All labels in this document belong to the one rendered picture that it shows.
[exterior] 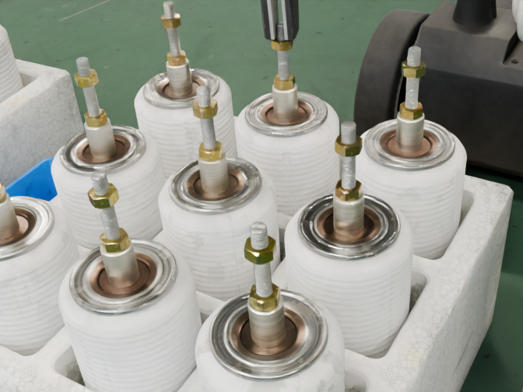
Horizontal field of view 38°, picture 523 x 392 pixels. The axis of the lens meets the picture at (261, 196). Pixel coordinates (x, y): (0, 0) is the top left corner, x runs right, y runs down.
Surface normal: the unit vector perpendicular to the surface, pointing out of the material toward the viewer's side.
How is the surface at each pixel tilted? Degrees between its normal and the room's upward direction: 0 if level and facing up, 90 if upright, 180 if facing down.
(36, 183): 88
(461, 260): 0
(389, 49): 37
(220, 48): 0
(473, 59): 45
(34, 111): 90
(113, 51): 0
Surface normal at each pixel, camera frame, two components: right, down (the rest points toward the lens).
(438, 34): -0.40, -0.17
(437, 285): -0.07, -0.79
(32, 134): 0.87, 0.25
